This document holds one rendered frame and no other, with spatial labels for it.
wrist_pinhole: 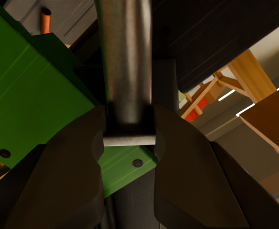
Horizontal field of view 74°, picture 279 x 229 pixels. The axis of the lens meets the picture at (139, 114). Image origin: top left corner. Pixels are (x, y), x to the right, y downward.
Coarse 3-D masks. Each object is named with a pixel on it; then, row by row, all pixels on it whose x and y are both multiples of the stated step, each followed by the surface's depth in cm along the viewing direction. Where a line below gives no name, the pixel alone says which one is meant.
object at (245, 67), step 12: (240, 60) 80; (252, 60) 79; (240, 72) 81; (252, 72) 81; (264, 72) 80; (240, 84) 90; (252, 84) 82; (264, 84) 81; (252, 96) 86; (264, 96) 82
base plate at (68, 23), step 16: (16, 0) 39; (32, 0) 41; (48, 0) 45; (64, 0) 49; (80, 0) 53; (16, 16) 42; (32, 16) 46; (64, 16) 55; (80, 16) 60; (96, 16) 68; (32, 32) 51; (64, 32) 62; (80, 32) 70
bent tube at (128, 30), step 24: (96, 0) 9; (120, 0) 8; (144, 0) 9; (120, 24) 9; (144, 24) 9; (120, 48) 9; (144, 48) 10; (120, 72) 10; (144, 72) 10; (120, 96) 11; (144, 96) 11; (120, 120) 12; (144, 120) 12; (120, 144) 12; (144, 144) 12
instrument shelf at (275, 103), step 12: (276, 96) 59; (252, 108) 63; (264, 108) 58; (276, 108) 54; (252, 120) 57; (264, 120) 53; (276, 120) 49; (264, 132) 48; (276, 132) 46; (276, 144) 42
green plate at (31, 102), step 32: (0, 32) 12; (0, 64) 13; (32, 64) 13; (64, 64) 18; (0, 96) 14; (32, 96) 14; (64, 96) 14; (0, 128) 16; (32, 128) 16; (0, 160) 18; (128, 160) 18
